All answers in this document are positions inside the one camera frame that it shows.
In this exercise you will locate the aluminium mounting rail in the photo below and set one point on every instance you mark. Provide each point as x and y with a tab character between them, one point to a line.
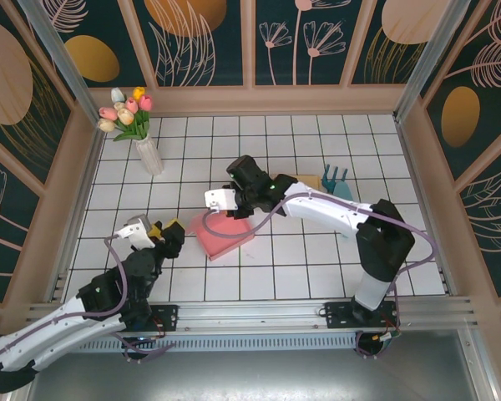
254	315

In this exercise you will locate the aluminium frame post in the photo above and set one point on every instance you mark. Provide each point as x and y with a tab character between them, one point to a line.
52	46
436	46

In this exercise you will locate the yellow paper box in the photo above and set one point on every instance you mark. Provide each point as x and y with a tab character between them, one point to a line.
311	181

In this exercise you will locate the white ribbed vase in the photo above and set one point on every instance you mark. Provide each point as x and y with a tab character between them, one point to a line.
150	156

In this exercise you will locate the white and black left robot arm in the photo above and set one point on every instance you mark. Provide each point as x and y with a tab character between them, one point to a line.
67	330

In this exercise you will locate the pink paper box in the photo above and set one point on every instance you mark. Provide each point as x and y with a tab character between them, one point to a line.
217	248

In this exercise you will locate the light blue garden trowel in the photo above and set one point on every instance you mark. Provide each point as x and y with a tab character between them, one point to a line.
343	190

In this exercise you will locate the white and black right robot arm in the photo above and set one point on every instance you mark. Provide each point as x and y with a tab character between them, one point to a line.
325	209

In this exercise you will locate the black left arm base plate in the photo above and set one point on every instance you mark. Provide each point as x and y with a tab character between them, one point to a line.
169	317

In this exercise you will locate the aluminium table side rail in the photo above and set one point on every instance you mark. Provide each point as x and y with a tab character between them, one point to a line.
418	175
86	175

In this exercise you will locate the artificial tulip bouquet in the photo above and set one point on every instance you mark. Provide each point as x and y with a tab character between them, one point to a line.
129	113

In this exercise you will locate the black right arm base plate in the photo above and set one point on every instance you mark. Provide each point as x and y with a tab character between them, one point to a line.
338	315

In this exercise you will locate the grey metal sheet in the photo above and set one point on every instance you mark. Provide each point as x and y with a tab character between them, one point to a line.
254	376

